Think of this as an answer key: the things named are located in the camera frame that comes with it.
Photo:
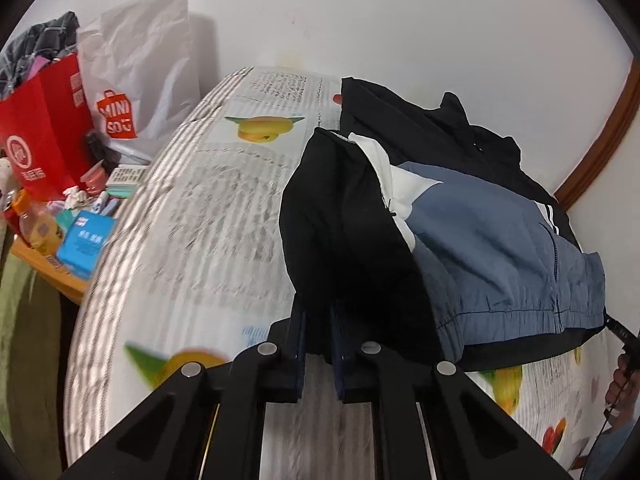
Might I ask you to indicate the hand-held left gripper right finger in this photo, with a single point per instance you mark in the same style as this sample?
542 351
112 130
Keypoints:
339 355

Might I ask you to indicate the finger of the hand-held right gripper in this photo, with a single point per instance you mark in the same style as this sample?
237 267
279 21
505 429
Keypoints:
620 330

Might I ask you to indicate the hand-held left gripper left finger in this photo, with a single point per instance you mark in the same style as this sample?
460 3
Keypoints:
299 340

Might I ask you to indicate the black white blue jacket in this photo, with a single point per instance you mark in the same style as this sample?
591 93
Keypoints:
490 240

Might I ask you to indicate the person's right forearm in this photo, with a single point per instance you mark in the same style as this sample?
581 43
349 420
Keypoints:
612 452

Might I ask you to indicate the person's right hand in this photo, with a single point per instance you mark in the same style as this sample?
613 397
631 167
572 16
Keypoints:
622 385

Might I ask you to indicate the fruit print tablecloth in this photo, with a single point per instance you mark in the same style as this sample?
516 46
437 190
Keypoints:
200 240

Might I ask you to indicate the teal flat box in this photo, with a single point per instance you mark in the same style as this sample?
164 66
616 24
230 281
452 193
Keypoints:
120 191

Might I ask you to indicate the blue cardboard box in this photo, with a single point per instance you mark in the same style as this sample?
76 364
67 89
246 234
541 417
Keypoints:
85 242

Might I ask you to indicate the white remote control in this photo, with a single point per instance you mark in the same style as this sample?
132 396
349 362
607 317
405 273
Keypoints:
127 175

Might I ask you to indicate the wooden nightstand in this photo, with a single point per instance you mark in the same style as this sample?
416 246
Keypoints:
55 275

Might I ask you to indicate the small pink box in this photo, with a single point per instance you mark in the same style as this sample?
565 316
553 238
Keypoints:
92 177

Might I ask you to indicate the crumpled white tissue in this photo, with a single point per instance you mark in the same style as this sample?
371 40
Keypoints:
72 196

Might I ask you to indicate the green blanket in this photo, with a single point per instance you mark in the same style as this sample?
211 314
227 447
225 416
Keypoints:
25 360

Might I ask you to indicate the orange drink bottle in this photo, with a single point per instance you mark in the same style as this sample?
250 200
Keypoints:
37 230

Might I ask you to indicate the white plastic shopping bag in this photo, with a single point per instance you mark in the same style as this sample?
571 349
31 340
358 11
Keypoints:
140 70

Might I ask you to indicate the red paper bag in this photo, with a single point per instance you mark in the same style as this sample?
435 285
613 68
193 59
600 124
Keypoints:
45 125

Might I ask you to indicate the dark plaid cloth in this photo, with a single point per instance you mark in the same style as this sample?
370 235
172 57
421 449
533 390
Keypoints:
35 50

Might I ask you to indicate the brown wooden door frame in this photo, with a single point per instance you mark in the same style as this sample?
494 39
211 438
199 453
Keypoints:
600 160

